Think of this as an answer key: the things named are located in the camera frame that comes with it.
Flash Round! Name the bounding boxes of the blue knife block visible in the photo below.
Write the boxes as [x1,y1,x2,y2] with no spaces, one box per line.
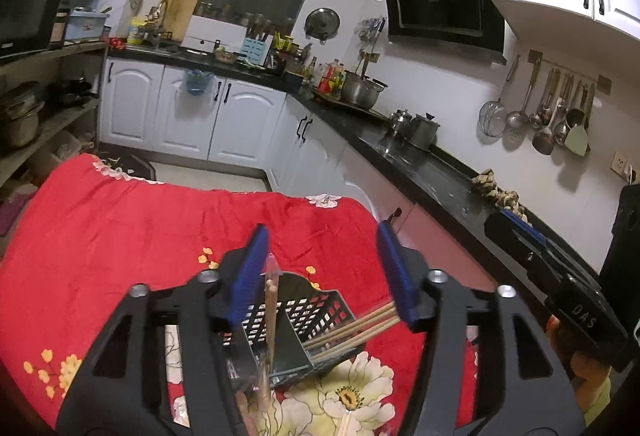
[240,35,272,66]

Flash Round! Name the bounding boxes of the black microwave oven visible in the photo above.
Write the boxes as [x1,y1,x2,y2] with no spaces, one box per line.
[0,0,68,58]

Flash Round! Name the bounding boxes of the hanging pot lid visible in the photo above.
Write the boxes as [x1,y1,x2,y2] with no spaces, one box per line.
[304,8,341,44]

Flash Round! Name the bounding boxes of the large steel stockpot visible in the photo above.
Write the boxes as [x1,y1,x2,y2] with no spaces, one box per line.
[341,71,387,110]

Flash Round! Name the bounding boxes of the hanging steel ladle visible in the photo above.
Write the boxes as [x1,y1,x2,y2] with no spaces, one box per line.
[506,58,541,130]

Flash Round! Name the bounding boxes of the steel lidded pot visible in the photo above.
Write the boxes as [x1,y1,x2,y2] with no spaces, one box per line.
[406,114,440,151]

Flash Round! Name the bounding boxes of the bare wooden chopsticks in basket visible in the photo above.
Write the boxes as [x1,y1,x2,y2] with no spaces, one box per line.
[303,302,400,364]

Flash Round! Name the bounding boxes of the chopsticks pair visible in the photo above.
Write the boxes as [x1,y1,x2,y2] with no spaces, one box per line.
[257,253,281,412]

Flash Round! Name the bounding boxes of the wooden cutting board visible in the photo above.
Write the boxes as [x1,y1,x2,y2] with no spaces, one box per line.
[163,0,199,43]

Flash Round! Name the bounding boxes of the white lower cabinets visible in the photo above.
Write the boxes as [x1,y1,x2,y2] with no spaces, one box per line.
[99,58,412,224]

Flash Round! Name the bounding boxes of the person's right hand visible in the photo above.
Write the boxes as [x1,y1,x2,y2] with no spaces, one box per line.
[546,316,612,426]

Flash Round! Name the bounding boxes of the steel kettle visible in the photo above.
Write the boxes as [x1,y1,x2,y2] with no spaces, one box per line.
[387,109,413,136]

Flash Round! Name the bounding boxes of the metal storage shelf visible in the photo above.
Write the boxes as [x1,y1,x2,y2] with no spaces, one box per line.
[0,40,109,189]

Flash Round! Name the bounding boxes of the light green spatula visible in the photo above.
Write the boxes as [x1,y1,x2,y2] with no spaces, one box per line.
[564,125,588,156]

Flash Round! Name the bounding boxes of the hanging strainer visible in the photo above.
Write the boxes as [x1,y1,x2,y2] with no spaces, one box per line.
[478,55,521,138]

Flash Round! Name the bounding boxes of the dark green utensil basket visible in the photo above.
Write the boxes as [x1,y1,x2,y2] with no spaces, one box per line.
[224,272,364,392]

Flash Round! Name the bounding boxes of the ginger root pile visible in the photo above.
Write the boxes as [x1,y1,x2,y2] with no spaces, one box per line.
[471,168,528,224]

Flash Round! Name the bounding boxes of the pot on shelf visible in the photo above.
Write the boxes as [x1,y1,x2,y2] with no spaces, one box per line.
[1,81,44,149]

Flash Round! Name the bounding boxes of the red floral blanket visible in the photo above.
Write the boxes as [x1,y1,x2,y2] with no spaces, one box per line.
[1,154,424,435]

